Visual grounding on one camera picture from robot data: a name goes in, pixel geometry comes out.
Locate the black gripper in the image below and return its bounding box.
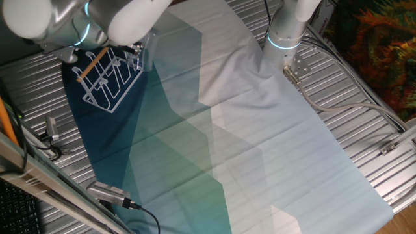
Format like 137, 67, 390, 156
122, 43, 146, 57

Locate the clear plastic cup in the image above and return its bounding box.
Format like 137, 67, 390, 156
124, 29, 160, 72

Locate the black clamp tool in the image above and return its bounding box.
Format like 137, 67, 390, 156
40, 131, 72, 157

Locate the teal white gradient tablecloth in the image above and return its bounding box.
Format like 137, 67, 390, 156
61, 0, 394, 234

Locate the orange tube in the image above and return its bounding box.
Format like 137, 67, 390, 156
0, 96, 20, 147

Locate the cardboard box red print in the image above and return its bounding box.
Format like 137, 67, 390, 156
307, 0, 337, 36

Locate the black keyboard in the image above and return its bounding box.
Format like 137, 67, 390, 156
0, 180, 42, 234

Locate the orange green patterned fabric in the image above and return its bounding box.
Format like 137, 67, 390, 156
324, 0, 416, 122

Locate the white metal bar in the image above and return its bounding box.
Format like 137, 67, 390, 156
389, 116, 416, 150

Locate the white wire cup rack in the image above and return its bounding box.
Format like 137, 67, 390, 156
71, 46, 144, 114

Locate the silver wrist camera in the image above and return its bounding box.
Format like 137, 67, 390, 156
41, 44, 79, 64

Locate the silver exterior camera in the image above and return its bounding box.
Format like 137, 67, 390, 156
44, 116, 60, 142
86, 181, 131, 209

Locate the aluminium frame rail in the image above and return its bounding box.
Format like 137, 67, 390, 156
0, 131, 133, 234

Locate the grey conduit hose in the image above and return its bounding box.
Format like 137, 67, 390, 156
282, 64, 410, 133

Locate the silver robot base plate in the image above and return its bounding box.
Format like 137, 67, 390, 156
282, 51, 312, 76

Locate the black exterior camera cable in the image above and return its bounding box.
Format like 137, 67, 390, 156
128, 200, 162, 234

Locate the small metal table bracket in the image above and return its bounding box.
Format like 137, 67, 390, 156
378, 141, 400, 156

